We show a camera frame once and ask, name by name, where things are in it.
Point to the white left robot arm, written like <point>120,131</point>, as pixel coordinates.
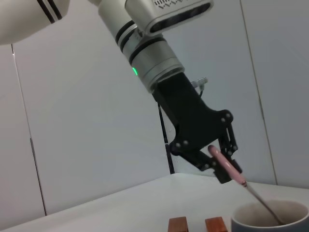
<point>149,62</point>

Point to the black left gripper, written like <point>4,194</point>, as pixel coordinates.
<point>193,120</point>

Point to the notched dark wooden block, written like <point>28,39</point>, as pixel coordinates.
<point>177,226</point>

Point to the grey ceramic cup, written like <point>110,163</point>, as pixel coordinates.
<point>241,227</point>

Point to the black wall corner strip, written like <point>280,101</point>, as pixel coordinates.
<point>170,166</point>

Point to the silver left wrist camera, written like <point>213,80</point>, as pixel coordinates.
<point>144,14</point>

